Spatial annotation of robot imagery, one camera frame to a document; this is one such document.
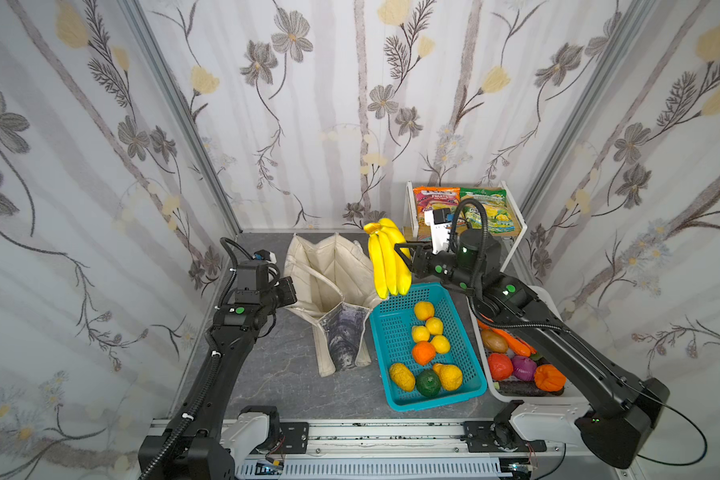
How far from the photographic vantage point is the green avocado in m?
0.80

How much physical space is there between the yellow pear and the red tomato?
3.5 inches

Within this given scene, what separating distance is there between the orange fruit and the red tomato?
16 cm

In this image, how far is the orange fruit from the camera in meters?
0.84

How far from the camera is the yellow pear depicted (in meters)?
0.80
